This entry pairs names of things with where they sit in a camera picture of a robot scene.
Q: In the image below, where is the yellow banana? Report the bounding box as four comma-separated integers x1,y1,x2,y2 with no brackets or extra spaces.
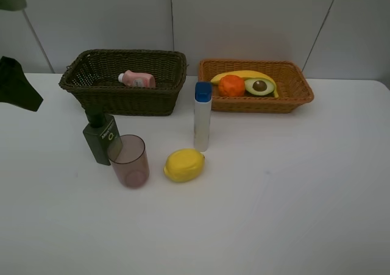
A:
210,70,278,98

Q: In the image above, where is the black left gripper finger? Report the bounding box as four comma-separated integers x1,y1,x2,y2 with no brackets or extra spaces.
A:
1,56,43,112

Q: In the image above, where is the dark brown wicker basket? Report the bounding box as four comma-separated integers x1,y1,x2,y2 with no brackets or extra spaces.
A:
59,49,187,116

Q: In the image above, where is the orange wicker basket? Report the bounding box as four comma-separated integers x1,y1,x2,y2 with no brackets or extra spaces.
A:
198,59,314,113

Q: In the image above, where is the translucent pink plastic cup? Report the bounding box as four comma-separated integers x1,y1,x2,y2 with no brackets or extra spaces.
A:
107,134,149,189

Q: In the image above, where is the orange tangerine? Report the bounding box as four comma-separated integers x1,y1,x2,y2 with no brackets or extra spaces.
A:
218,74,246,97

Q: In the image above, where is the halved avocado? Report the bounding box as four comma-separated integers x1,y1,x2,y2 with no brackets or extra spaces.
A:
244,78,275,96

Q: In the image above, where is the white bottle blue cap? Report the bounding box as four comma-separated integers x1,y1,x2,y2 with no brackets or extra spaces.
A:
194,82,212,152

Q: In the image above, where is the yellow lemon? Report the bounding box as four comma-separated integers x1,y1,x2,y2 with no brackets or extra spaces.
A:
163,148,205,183

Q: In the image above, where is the pink bottle white cap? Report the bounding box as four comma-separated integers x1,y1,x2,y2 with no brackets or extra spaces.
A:
118,70,156,88

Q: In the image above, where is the dark green pump bottle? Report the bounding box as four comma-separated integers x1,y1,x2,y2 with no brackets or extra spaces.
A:
83,106,122,166

